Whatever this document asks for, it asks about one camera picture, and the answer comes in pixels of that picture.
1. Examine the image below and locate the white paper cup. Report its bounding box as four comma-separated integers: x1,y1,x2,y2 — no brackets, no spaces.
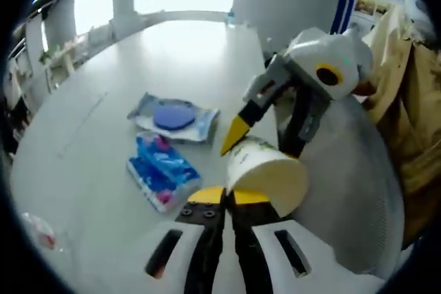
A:
225,136,309,218

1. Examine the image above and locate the blue tissue pack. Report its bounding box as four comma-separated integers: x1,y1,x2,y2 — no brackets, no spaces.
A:
125,131,203,213

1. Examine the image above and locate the clear plastic bottle red label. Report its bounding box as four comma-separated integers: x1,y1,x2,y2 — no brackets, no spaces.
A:
19,211,70,254

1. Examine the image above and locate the white mesh chair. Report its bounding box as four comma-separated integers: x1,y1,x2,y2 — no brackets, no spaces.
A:
275,96,404,280

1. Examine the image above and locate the white background desk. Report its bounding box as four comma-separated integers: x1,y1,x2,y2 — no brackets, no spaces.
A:
40,32,114,80

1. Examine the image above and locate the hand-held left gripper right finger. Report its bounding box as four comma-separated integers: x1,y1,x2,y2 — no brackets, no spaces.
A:
227,189,383,294

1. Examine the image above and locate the wet wipes pack blue lid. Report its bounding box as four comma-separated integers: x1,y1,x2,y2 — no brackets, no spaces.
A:
126,92,221,145

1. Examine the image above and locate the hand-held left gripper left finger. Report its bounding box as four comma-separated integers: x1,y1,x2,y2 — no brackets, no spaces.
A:
113,185,227,294

